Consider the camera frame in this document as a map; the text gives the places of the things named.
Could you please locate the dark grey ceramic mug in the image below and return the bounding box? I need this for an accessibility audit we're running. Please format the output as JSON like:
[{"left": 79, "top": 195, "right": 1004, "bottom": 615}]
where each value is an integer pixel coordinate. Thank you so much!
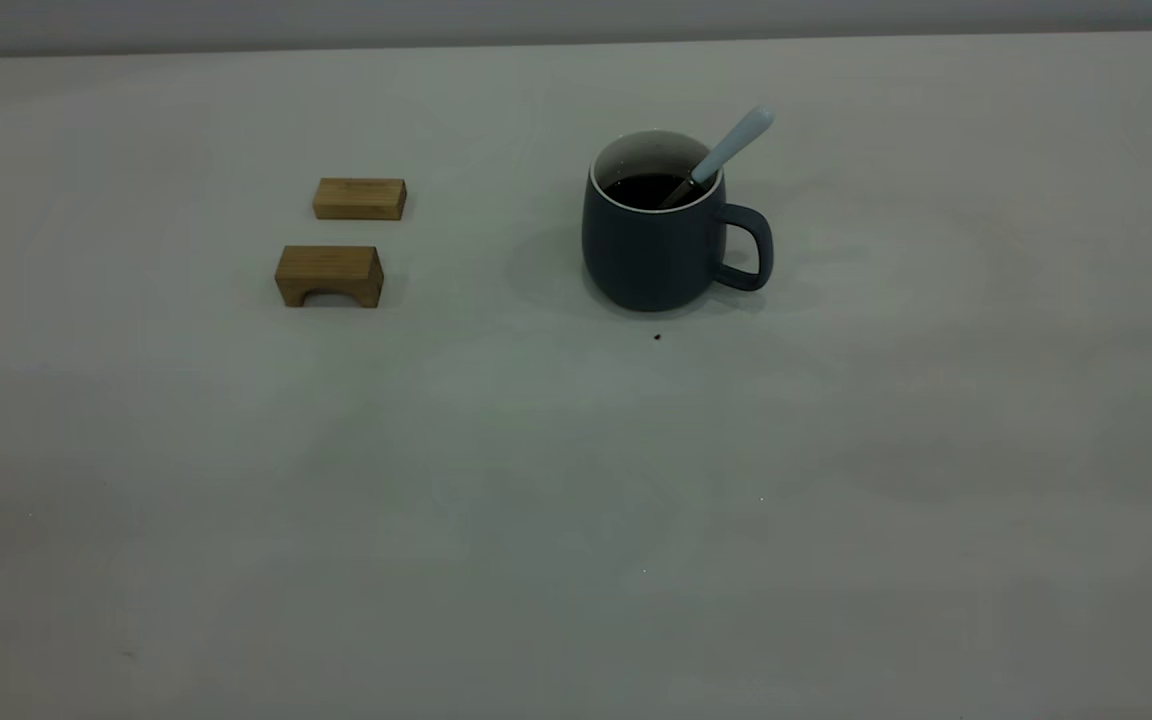
[{"left": 580, "top": 129, "right": 775, "bottom": 313}]

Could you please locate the spoon with pale blue handle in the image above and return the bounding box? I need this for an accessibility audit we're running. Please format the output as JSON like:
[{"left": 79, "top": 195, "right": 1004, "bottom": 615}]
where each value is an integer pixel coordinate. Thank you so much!
[{"left": 658, "top": 106, "right": 776, "bottom": 210}]

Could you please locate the flat rectangular wooden block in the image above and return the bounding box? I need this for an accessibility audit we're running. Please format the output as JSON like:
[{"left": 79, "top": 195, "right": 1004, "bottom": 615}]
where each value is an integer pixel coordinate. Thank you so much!
[{"left": 312, "top": 177, "right": 408, "bottom": 221}]

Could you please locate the arched wooden block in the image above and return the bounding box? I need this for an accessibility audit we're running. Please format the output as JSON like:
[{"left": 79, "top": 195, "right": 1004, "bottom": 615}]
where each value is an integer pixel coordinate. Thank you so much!
[{"left": 274, "top": 244, "right": 384, "bottom": 309}]

